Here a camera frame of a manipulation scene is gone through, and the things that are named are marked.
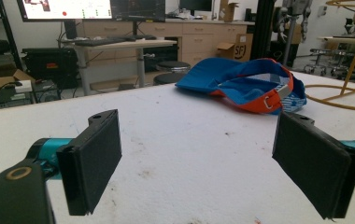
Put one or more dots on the wooden drawer cabinet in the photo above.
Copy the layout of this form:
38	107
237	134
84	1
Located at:
197	37

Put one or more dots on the black metal post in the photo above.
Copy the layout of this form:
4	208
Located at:
264	29

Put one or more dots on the printed cardboard box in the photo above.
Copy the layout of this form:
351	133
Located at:
239	47

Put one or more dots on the black keyboard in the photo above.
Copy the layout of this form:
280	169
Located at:
96	42

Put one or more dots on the dark-screen monitor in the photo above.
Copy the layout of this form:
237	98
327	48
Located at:
139	9

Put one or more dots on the light wooden desk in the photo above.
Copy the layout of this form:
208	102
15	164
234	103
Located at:
125	46

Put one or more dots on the grey humanoid robot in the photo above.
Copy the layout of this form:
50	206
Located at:
294	21

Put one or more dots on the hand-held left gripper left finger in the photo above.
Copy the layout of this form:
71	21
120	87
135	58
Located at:
94	161

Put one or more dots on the white side table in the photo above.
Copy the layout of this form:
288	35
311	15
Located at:
347	43

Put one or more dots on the small black monitor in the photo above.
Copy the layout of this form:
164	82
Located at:
195	5

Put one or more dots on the large white-screen monitor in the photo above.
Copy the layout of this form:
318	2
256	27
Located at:
68	9

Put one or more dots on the yellow metal hat stand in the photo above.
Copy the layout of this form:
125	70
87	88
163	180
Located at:
348	81

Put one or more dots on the tall cardboard box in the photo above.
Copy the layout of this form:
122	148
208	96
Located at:
227	10

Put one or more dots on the black round stool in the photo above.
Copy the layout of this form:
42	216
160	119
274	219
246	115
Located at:
173	66
167	78

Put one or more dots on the black equipment case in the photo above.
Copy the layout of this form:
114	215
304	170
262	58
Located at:
49	63

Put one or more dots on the blue and orange cap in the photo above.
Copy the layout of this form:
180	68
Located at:
244	84

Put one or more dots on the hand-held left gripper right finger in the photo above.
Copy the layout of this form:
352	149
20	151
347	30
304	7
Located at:
312	161

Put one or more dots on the black electronics box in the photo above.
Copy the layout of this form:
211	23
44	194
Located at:
46	90

